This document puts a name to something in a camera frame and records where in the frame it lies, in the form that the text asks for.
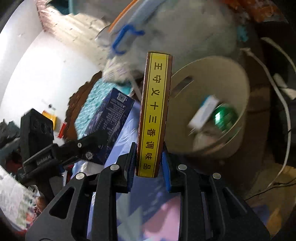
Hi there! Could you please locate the small white blue box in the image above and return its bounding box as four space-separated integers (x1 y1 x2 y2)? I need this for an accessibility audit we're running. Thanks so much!
188 95 220 131

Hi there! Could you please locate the white charging cable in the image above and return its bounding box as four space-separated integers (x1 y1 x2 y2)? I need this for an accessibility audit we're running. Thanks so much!
240 37 296 188

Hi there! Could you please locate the dark blue carton box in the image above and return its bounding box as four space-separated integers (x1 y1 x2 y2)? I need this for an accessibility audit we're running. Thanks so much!
83 88 134 165

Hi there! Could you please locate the beige round trash bin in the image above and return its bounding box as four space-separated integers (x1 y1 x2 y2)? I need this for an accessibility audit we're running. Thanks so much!
165 56 250 159

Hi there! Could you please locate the orange white flat device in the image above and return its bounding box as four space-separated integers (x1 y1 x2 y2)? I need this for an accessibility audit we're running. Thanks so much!
108 0 142 34

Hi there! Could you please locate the carved wooden headboard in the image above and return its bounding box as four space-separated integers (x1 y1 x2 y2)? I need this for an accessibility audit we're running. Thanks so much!
63 71 102 142

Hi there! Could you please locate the green shiny can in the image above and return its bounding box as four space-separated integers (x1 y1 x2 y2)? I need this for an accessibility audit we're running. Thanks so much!
210 103 238 133

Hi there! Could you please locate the teal patterned quilt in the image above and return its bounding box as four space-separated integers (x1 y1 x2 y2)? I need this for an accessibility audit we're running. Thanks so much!
74 78 132 139

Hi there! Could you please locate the blue vintage print bedsheet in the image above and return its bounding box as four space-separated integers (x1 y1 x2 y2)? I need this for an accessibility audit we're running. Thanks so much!
72 101 181 240

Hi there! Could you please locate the yellow brown seasoning box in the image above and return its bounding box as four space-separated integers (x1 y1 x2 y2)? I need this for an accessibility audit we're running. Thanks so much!
136 52 173 178

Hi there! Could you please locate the clear storage box blue handle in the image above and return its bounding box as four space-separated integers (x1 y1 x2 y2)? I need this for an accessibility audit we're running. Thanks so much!
97 1 237 83

